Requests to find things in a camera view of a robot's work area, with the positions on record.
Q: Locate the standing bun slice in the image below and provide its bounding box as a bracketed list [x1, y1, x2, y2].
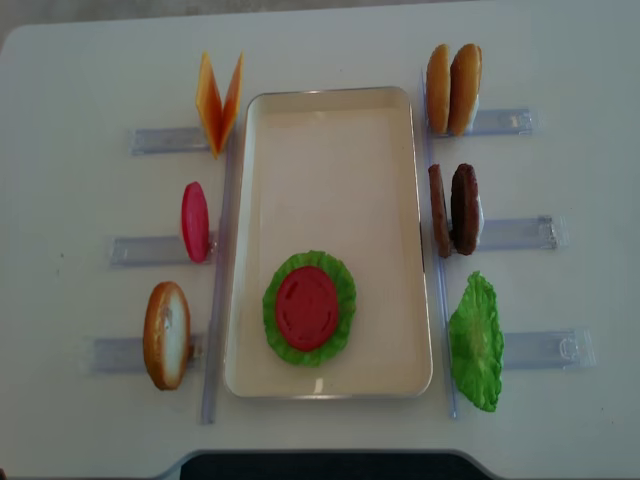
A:
[448, 43, 482, 136]
[425, 44, 451, 135]

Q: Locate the black base at table edge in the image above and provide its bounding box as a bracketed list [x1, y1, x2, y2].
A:
[180, 453, 489, 479]

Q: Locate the brown meat patty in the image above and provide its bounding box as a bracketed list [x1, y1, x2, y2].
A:
[428, 164, 452, 258]
[450, 163, 481, 255]

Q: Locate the left cheese slice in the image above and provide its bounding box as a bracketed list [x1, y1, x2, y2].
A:
[195, 52, 223, 158]

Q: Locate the long clear rail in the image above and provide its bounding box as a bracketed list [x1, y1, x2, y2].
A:
[421, 68, 458, 420]
[200, 128, 237, 425]

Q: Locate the clear tomato holder rail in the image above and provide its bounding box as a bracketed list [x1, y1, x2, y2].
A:
[106, 235, 195, 268]

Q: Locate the right cheese slice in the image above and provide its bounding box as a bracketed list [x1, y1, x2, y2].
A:
[217, 52, 244, 153]

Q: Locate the tomato slice on tray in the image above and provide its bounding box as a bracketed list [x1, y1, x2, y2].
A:
[275, 266, 339, 352]

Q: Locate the left standing bun slice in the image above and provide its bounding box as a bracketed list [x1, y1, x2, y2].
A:
[425, 44, 451, 135]

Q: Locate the standing green lettuce leaf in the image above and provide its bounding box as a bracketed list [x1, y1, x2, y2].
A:
[449, 271, 505, 412]

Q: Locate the clear patty holder rail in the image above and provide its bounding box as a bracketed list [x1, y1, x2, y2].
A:
[476, 215, 569, 251]

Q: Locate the clear bread holder rail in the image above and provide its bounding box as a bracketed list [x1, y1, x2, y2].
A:
[82, 333, 205, 375]

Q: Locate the lettuce leaf on tray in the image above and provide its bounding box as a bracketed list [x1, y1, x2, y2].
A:
[262, 250, 357, 367]

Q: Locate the long clear left rail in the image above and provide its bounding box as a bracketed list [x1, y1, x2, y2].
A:
[200, 128, 237, 425]

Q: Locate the right standing bun slice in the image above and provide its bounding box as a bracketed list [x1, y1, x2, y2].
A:
[448, 43, 482, 136]

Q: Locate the clear lettuce holder rail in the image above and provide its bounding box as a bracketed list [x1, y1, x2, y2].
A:
[503, 328, 596, 370]

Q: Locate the cheese slice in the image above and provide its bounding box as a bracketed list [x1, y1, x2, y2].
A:
[217, 52, 244, 153]
[195, 52, 223, 158]

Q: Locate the standing red tomato slice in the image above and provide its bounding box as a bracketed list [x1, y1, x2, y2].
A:
[181, 182, 210, 263]

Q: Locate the clear cheese holder rail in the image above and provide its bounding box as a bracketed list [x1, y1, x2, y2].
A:
[129, 127, 210, 156]

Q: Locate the standing bread slice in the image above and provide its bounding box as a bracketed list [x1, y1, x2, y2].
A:
[143, 281, 191, 390]

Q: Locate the long clear right rail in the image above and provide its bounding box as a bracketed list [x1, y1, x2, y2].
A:
[421, 68, 458, 420]

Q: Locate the cream rectangular tray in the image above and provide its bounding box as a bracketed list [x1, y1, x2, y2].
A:
[224, 86, 433, 399]

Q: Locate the clear bun holder rail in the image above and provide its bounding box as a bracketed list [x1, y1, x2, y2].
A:
[465, 107, 540, 136]

